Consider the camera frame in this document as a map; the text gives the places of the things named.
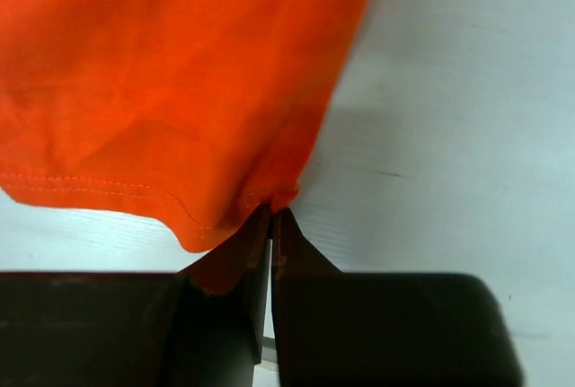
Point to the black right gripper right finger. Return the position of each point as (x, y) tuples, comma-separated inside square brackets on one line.
[(336, 328)]

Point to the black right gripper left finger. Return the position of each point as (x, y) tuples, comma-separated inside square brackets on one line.
[(201, 326)]

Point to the orange t-shirt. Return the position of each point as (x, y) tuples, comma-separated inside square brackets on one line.
[(191, 112)]

